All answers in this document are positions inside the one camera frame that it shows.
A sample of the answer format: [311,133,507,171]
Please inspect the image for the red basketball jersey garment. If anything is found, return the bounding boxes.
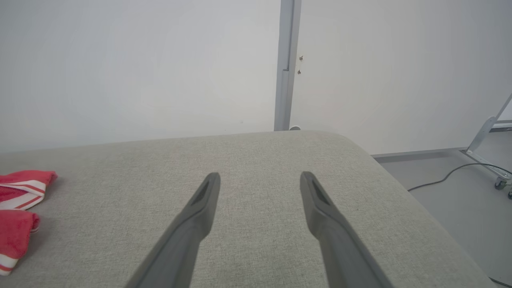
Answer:
[0,170,58,276]

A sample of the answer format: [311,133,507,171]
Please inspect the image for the grey metal wall post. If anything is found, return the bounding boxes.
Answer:
[274,0,303,132]

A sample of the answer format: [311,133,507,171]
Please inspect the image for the grey metal stand frame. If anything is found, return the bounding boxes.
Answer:
[460,94,512,184]

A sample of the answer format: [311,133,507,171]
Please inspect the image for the grey wall baseboard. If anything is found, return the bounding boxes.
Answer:
[371,147,469,163]

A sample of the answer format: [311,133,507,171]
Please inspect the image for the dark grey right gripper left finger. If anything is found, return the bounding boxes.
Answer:
[125,172,221,288]

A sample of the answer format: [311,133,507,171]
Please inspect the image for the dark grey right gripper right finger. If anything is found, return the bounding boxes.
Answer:
[300,172,394,288]

